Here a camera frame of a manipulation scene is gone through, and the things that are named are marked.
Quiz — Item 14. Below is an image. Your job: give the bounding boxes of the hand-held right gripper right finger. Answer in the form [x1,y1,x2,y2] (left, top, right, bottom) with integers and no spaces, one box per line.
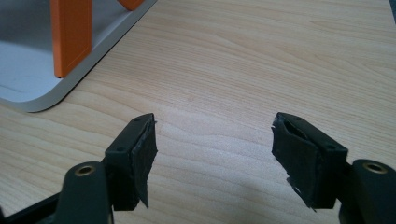
[271,112,349,212]

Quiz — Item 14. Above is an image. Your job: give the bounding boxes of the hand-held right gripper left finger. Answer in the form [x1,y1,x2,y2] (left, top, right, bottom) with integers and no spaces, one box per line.
[103,113,159,212]

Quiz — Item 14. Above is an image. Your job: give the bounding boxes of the white box with lid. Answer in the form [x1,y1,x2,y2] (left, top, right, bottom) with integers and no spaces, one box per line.
[0,0,159,113]

